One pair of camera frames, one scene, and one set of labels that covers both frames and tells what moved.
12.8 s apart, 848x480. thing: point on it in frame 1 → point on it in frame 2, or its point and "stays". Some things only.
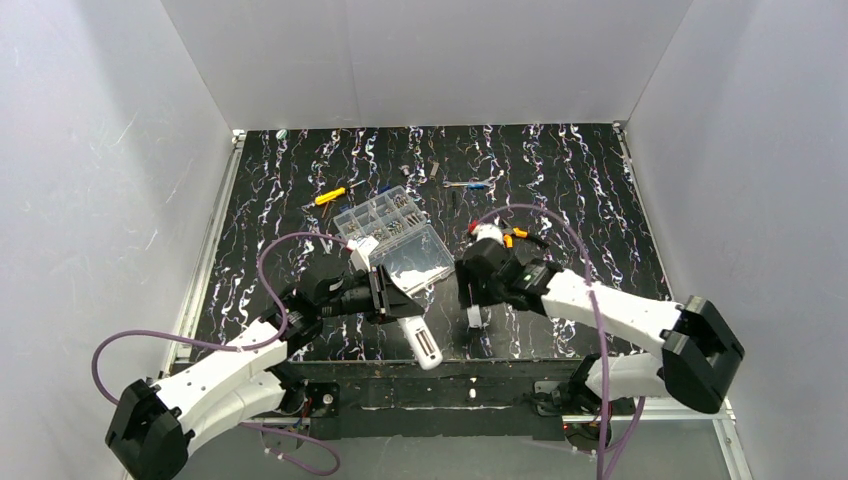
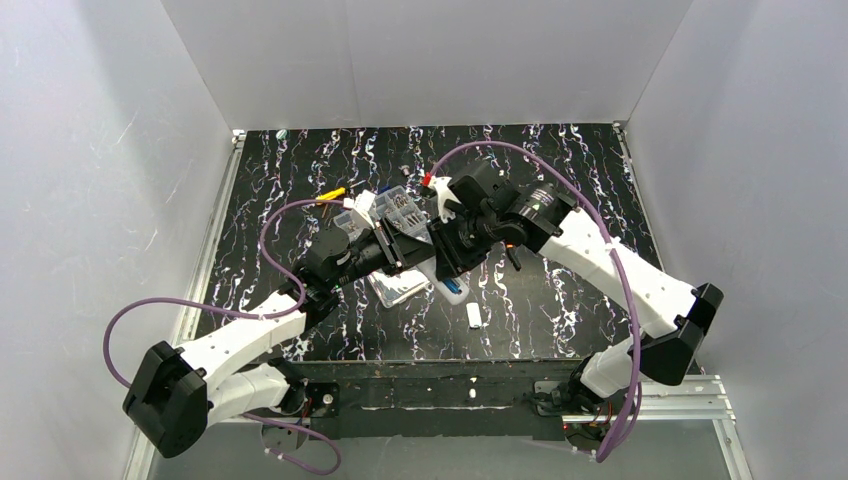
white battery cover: (474, 316) stays
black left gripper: (379, 294) → (387, 243)
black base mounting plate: (463, 399) stays
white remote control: (423, 341) → (429, 268)
